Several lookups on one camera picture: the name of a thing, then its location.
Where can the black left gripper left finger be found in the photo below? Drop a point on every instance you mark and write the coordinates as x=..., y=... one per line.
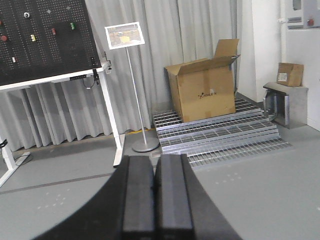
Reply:
x=123, y=209

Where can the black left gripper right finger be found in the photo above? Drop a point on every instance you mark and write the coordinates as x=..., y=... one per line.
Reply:
x=183, y=209

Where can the stainless steel cabinet box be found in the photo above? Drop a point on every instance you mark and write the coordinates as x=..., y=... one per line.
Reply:
x=286, y=105

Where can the metal grating steps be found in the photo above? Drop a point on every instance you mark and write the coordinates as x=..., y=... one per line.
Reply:
x=246, y=132

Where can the large open cardboard box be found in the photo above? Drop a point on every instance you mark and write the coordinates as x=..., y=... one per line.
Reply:
x=204, y=88

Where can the grey curtain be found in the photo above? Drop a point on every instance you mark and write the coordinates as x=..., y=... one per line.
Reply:
x=175, y=32

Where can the small cardboard box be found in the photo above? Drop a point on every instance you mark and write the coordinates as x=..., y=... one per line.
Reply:
x=290, y=74

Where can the sign stand with picture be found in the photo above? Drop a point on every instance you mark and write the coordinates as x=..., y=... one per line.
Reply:
x=124, y=36

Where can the black pegboard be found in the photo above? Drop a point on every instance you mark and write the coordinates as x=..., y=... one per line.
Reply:
x=45, y=38

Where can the white standing desk frame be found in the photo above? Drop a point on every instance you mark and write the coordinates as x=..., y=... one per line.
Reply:
x=13, y=165

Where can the wall control panel red button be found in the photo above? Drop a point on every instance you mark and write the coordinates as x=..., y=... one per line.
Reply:
x=303, y=14

